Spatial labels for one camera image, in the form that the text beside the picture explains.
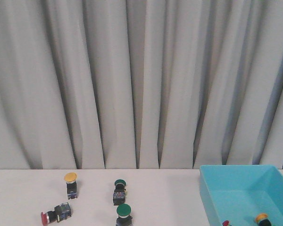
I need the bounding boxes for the red push button front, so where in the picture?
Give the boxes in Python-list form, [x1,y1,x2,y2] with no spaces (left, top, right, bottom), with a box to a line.
[222,220,231,226]

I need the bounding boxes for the red push button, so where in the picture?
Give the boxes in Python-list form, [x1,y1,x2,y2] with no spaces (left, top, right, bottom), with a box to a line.
[41,202,72,226]
[222,220,231,226]

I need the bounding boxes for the red push button lying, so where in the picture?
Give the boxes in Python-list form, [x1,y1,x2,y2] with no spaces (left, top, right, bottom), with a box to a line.
[41,202,72,226]

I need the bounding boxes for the rear green push button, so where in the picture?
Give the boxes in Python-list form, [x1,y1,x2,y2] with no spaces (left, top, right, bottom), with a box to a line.
[113,179,126,206]

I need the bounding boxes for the front green push button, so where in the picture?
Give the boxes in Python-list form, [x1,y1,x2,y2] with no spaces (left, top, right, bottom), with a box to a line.
[116,203,133,226]

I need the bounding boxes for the green push button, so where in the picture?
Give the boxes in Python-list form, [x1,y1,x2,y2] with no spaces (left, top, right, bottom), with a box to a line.
[113,179,126,206]
[116,203,133,226]

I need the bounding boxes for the yellow push button switch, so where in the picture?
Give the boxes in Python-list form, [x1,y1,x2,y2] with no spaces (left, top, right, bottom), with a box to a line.
[64,172,77,200]

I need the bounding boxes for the light blue plastic box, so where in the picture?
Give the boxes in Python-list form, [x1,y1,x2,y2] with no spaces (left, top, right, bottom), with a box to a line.
[200,165,283,226]

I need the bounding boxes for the grey pleated curtain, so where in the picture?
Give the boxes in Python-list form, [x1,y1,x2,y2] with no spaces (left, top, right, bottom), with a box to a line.
[0,0,283,169]

